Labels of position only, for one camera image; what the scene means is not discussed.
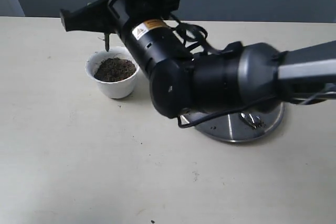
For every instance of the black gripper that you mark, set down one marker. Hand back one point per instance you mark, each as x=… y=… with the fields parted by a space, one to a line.
x=115 y=16

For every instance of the small metal spoon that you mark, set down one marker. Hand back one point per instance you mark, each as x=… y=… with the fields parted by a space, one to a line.
x=251 y=120

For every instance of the red artificial anthurium flower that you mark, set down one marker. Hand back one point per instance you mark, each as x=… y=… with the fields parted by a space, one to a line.
x=106 y=39

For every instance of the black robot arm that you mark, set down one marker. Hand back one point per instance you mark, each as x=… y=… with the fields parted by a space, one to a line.
x=187 y=74

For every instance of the dark soil in pot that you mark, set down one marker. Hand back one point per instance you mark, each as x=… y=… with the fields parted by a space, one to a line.
x=115 y=69

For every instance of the white scalloped flower pot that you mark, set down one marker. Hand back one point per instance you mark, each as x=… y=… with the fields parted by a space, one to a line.
x=114 y=90

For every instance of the round steel plate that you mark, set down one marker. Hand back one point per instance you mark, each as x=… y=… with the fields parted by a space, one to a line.
x=231 y=129

